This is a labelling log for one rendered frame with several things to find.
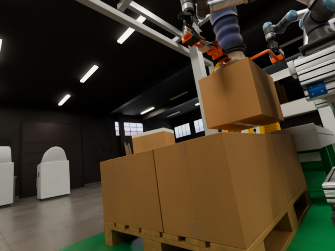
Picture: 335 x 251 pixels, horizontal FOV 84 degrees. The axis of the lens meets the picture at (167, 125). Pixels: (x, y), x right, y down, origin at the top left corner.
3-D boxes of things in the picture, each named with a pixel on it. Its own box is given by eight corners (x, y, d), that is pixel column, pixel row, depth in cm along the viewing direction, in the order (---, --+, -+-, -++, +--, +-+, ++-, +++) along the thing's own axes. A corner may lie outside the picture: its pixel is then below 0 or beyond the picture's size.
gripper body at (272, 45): (268, 51, 162) (264, 39, 164) (271, 54, 168) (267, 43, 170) (277, 46, 157) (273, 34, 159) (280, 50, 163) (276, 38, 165)
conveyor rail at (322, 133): (332, 142, 317) (328, 131, 321) (336, 142, 314) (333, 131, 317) (314, 148, 152) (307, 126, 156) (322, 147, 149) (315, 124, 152)
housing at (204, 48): (203, 53, 131) (202, 48, 132) (211, 48, 126) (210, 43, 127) (197, 50, 126) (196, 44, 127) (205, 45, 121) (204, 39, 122)
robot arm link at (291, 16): (336, 6, 160) (293, 20, 150) (324, 17, 171) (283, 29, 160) (329, -4, 162) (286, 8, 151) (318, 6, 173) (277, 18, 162)
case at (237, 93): (239, 131, 185) (231, 93, 193) (284, 120, 159) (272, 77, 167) (207, 128, 141) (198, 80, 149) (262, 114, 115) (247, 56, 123)
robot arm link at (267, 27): (273, 20, 165) (265, 21, 164) (277, 31, 163) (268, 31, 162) (267, 27, 173) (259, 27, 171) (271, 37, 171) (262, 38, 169)
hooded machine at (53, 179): (41, 201, 481) (40, 146, 511) (35, 200, 527) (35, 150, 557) (71, 195, 533) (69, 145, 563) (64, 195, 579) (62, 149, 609)
